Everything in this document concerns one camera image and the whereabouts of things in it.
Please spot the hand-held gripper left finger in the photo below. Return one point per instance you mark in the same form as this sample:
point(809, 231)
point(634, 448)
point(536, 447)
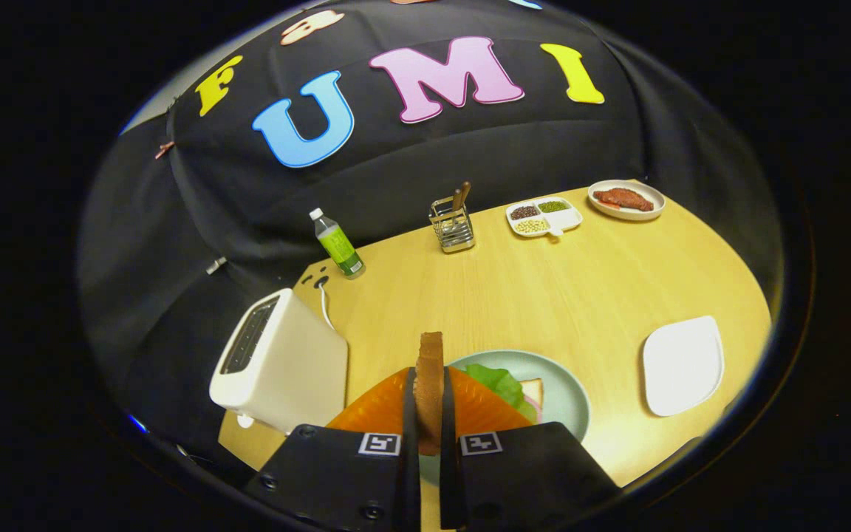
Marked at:
point(411, 414)

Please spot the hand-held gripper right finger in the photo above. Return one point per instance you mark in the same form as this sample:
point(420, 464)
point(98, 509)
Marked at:
point(448, 414)

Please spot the brown crust bread slice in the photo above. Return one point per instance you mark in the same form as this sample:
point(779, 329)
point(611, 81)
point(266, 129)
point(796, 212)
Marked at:
point(430, 384)

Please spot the green lettuce leaf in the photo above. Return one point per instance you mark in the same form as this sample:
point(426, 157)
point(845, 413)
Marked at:
point(496, 383)

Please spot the white bread slice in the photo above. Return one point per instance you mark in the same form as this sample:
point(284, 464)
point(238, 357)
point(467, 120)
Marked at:
point(532, 390)

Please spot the pink ham slice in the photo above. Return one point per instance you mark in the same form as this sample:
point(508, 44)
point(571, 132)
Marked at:
point(536, 406)

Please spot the pale green round plate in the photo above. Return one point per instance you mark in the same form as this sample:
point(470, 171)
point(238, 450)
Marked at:
point(558, 391)

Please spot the white toaster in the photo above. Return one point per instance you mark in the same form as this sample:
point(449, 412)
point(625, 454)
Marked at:
point(300, 369)

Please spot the green label drink bottle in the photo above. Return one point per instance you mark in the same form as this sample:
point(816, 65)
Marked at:
point(340, 247)

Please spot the pile of yellow soybeans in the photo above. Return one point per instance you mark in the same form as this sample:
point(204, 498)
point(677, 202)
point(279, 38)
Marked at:
point(532, 226)

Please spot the pile of dark red beans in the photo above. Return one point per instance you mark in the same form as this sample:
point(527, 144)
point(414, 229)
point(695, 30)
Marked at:
point(524, 213)

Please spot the white divided dish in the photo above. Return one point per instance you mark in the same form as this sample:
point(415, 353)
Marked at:
point(567, 219)

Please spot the pile of green beans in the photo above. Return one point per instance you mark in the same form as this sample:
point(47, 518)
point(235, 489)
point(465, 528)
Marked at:
point(552, 207)

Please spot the white square plate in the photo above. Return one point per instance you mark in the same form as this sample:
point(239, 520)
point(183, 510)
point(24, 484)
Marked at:
point(684, 366)

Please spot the black backdrop cloth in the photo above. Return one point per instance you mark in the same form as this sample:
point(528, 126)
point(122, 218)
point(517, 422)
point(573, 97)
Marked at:
point(396, 170)

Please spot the white clip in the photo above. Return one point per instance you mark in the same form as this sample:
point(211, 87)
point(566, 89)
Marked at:
point(216, 264)

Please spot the round white meat plate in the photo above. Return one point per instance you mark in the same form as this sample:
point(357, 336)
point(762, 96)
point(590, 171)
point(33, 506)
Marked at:
point(625, 215)

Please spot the brown cooked meat piece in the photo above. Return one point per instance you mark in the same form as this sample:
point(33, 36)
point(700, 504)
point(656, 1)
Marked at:
point(625, 198)

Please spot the red clip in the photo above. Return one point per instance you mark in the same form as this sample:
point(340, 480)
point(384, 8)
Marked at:
point(165, 149)

